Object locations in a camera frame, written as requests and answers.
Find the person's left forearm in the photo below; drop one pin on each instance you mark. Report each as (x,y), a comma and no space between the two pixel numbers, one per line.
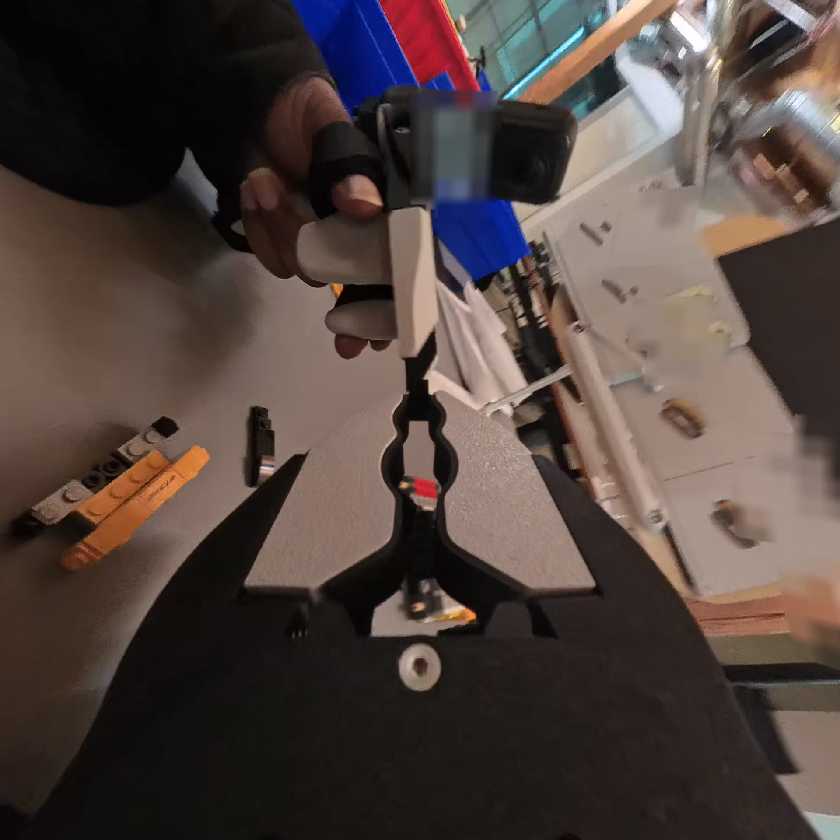
(131,98)

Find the red plastic storage bin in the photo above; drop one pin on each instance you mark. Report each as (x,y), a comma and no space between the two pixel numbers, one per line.
(426,39)

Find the long black brick plate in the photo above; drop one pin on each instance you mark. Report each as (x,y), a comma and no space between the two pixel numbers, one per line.
(254,433)

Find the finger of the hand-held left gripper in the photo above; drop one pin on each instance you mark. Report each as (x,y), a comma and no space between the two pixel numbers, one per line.
(428,358)
(413,275)

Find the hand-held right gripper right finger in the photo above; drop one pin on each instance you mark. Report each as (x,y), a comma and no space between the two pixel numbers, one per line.
(518,512)

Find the short black brick plate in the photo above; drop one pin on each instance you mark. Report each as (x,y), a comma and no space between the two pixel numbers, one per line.
(418,400)

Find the building instruction booklet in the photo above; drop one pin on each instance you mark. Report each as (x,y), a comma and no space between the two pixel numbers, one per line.
(689,459)

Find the person's left hand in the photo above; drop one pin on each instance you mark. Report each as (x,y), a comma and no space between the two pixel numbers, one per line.
(282,170)

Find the black toy car chassis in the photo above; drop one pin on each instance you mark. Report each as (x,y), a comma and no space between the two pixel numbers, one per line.
(423,487)

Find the orange grey black brick assembly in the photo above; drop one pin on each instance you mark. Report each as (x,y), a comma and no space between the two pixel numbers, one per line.
(131,499)

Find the silver ventilation duct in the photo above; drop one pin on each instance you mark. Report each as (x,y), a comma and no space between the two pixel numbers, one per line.
(722,79)

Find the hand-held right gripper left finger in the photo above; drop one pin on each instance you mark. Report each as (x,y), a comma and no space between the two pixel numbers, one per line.
(328,512)

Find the grey desk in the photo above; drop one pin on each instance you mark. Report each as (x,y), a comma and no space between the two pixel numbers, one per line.
(164,367)

